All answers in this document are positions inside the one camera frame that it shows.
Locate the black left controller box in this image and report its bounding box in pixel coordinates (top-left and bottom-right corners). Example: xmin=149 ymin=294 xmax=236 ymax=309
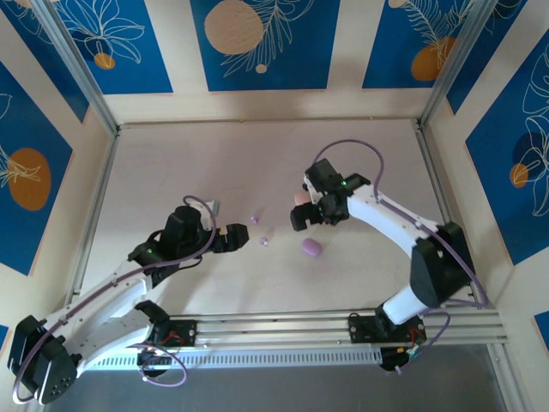
xmin=136 ymin=346 xmax=173 ymax=379

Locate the black controller box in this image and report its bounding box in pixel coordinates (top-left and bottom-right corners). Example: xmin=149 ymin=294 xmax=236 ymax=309
xmin=379 ymin=346 xmax=425 ymax=373
xmin=136 ymin=346 xmax=173 ymax=379

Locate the grey metal plate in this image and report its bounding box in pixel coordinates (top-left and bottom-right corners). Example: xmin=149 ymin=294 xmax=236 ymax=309
xmin=25 ymin=368 xmax=511 ymax=412

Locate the black right controller box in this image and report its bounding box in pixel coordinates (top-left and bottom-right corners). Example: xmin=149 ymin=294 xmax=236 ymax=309
xmin=379 ymin=346 xmax=425 ymax=373

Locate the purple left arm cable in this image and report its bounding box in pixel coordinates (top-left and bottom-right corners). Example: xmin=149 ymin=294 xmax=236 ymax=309
xmin=11 ymin=195 xmax=216 ymax=405

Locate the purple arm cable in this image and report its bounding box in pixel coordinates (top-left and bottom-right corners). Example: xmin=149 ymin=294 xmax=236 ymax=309
xmin=311 ymin=138 xmax=489 ymax=308
xmin=11 ymin=195 xmax=216 ymax=405

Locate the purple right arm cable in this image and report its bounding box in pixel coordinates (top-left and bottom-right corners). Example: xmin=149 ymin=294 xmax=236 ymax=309
xmin=311 ymin=138 xmax=489 ymax=308

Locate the aluminium table side rail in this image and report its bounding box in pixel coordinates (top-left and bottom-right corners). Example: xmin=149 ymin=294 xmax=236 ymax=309
xmin=413 ymin=122 xmax=481 ymax=308
xmin=67 ymin=128 xmax=122 ymax=304

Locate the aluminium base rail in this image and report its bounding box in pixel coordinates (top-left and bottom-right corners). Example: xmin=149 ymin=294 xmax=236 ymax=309
xmin=169 ymin=306 xmax=503 ymax=345

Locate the white slotted cable duct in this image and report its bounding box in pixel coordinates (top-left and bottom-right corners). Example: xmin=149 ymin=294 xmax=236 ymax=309
xmin=81 ymin=348 xmax=383 ymax=371

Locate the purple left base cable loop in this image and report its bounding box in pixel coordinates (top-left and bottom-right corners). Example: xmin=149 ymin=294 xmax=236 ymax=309
xmin=127 ymin=342 xmax=190 ymax=387

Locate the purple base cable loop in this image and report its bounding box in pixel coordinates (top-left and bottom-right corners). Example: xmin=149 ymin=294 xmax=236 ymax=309
xmin=392 ymin=307 xmax=450 ymax=374
xmin=127 ymin=342 xmax=190 ymax=387

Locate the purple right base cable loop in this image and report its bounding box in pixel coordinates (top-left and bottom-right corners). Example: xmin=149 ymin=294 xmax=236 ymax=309
xmin=392 ymin=307 xmax=450 ymax=374

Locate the aluminium frame post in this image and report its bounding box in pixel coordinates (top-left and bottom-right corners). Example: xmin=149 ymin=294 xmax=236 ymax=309
xmin=416 ymin=0 xmax=502 ymax=130
xmin=29 ymin=0 xmax=121 ymax=136

